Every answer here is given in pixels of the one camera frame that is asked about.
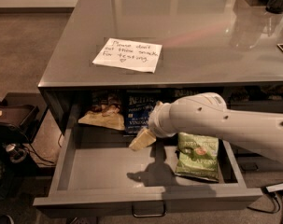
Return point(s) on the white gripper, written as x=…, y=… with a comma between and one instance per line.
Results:
x=156, y=121

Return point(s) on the blue Kettle chip bag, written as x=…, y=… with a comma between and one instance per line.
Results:
x=138, y=106

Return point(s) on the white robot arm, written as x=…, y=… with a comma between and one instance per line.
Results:
x=207, y=114

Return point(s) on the brown and cream chip bag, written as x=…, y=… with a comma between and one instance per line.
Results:
x=105, y=111

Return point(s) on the front green jalapeno chip bag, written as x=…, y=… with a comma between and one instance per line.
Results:
x=197, y=157

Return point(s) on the open grey top drawer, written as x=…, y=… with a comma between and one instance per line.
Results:
x=98, y=175

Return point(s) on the grey cabinet counter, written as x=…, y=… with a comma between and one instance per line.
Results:
x=205, y=43

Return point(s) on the white handwritten paper note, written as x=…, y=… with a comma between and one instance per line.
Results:
x=131, y=55

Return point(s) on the black cart at left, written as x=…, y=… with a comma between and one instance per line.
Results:
x=21, y=115

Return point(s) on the white power strip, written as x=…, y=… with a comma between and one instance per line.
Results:
x=274, y=188

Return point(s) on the metal drawer handle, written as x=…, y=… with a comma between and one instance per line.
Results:
x=144, y=210

